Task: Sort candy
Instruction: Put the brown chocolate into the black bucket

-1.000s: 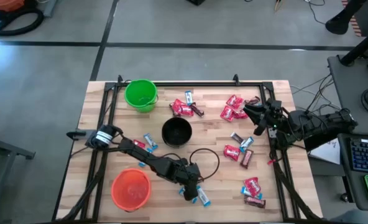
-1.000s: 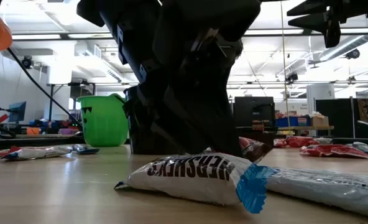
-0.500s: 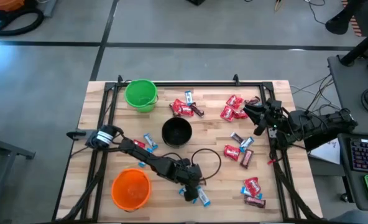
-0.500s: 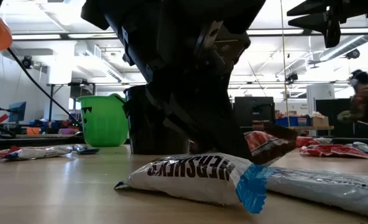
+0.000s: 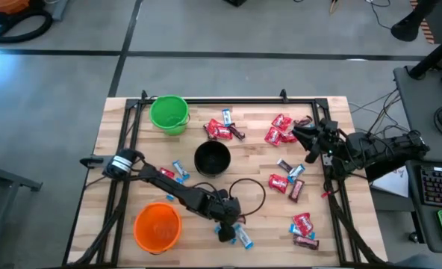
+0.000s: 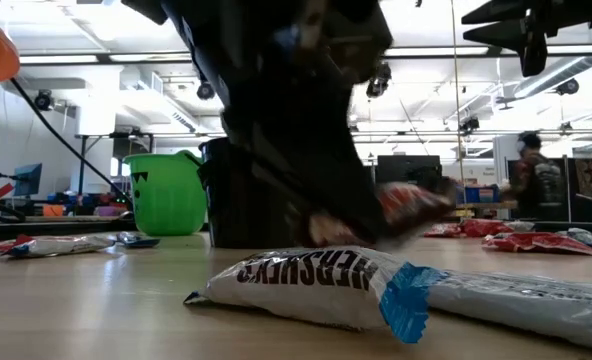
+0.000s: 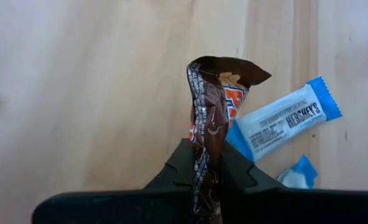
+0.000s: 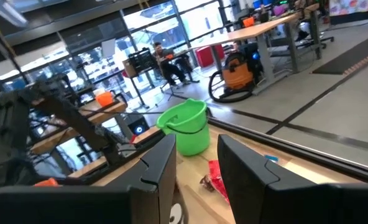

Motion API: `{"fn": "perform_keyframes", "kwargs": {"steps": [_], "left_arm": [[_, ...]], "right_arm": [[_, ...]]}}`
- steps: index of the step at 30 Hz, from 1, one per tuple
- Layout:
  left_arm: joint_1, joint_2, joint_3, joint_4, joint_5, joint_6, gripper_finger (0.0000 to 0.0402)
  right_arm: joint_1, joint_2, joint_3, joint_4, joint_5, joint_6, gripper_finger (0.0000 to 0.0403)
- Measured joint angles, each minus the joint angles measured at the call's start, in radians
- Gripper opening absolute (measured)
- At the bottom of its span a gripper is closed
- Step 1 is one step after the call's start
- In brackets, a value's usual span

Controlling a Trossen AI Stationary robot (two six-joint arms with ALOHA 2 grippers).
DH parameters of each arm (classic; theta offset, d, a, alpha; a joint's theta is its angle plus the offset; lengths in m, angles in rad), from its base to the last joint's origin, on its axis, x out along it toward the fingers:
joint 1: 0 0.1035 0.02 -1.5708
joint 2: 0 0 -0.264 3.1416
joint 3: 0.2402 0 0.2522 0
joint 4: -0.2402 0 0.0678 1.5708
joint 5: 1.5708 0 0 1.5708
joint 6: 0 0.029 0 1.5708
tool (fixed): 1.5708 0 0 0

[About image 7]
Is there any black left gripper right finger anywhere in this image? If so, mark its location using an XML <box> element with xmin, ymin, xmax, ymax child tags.
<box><xmin>220</xmin><ymin>140</ymin><xmax>368</xmax><ymax>224</ymax></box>

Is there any white blue Hershey's bar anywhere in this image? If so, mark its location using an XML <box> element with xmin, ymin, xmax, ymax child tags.
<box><xmin>276</xmin><ymin>154</ymin><xmax>318</xmax><ymax>190</ymax></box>
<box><xmin>226</xmin><ymin>77</ymin><xmax>343</xmax><ymax>163</ymax></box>

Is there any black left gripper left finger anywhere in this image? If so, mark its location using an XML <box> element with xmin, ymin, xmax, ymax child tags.
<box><xmin>31</xmin><ymin>138</ymin><xmax>195</xmax><ymax>224</ymax></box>

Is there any brown Snickers candy bar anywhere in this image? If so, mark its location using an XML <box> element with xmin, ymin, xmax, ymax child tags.
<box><xmin>186</xmin><ymin>55</ymin><xmax>272</xmax><ymax>224</ymax></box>

